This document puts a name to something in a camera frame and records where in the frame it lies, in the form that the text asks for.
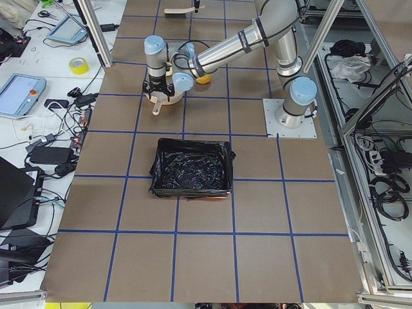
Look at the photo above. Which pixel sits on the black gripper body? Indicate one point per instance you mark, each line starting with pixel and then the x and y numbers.
pixel 157 82

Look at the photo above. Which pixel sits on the teach pendant far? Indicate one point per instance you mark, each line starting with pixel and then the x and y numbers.
pixel 68 31

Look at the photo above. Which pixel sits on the teach pendant near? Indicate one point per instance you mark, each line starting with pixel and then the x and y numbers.
pixel 19 94

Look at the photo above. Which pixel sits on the beige plastic dustpan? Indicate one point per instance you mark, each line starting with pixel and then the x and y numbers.
pixel 159 100

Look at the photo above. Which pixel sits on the brown potato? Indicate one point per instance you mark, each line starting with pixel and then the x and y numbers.
pixel 206 79

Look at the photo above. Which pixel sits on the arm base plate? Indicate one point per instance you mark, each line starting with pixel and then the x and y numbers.
pixel 280 124

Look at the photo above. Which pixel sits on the aluminium frame post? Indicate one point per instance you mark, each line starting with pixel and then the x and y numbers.
pixel 92 26

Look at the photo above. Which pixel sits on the beige hand brush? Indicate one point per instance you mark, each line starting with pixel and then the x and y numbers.
pixel 179 11

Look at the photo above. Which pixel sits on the pink bin with black bag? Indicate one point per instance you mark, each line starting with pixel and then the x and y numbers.
pixel 192 169

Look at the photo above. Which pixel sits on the black laptop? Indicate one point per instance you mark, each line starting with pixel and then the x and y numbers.
pixel 20 190

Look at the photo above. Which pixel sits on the black power adapter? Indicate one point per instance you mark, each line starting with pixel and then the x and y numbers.
pixel 51 155

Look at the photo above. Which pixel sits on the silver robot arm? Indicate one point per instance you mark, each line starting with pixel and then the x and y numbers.
pixel 172 68

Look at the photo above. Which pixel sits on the yellow tape roll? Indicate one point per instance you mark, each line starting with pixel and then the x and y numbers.
pixel 78 66

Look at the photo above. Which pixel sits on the teach pendant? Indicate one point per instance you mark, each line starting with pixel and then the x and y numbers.
pixel 19 94
pixel 68 31

